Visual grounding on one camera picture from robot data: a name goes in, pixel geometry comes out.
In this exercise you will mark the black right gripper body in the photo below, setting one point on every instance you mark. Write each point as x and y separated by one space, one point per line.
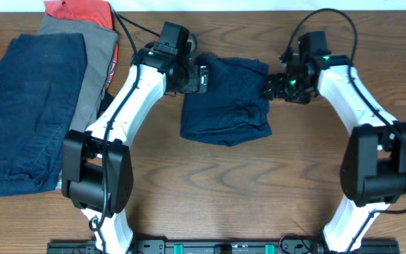
291 89

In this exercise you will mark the red folded garment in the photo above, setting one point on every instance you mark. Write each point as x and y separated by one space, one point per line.
98 12

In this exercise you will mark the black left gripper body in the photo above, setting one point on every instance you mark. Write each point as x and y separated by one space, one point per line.
190 81

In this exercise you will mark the navy folded shorts on pile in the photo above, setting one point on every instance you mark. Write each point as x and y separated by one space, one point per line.
40 82

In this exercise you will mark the grey folded garment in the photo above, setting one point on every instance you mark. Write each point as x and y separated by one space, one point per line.
100 44

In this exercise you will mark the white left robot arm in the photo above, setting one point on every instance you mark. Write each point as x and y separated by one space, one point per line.
97 170

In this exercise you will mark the navy blue shorts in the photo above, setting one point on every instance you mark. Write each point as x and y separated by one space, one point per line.
232 111

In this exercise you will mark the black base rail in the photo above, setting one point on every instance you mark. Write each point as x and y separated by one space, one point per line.
287 246

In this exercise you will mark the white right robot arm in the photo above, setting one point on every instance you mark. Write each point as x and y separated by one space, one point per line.
373 170

